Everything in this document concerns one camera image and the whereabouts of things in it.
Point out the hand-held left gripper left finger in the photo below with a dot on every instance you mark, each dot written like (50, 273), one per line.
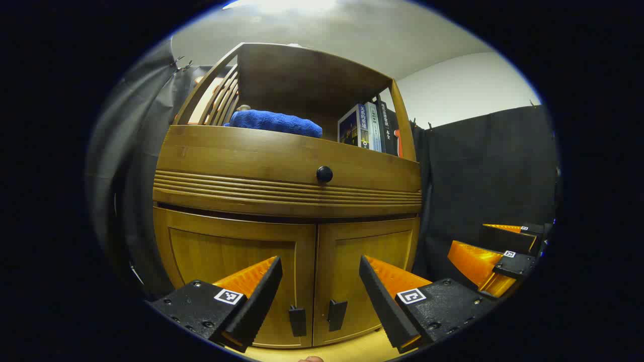
(259, 306)

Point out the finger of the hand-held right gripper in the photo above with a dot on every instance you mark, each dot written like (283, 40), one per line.
(473, 261)
(508, 239)

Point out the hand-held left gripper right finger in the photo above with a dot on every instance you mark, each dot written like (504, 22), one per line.
(382, 306)

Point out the wooden shoe cabinet door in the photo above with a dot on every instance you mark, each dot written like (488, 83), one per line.
(352, 251)
(231, 246)

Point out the wooden double-door shoe cabinet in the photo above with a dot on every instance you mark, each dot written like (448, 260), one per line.
(312, 75)

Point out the black backdrop cloth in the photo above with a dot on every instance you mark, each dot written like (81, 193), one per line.
(483, 171)

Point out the small red item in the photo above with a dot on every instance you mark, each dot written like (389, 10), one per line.
(399, 143)

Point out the black round drawer knob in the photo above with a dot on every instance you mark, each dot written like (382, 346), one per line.
(324, 174)

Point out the wooden ribbed drawer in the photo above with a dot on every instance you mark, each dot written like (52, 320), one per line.
(241, 156)

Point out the pale blue spine book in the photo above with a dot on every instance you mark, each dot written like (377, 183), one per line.
(373, 125)

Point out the blue folded towel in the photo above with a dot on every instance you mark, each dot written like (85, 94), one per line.
(276, 123)

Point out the beige pump bottle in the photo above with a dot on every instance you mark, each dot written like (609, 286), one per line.
(244, 107)

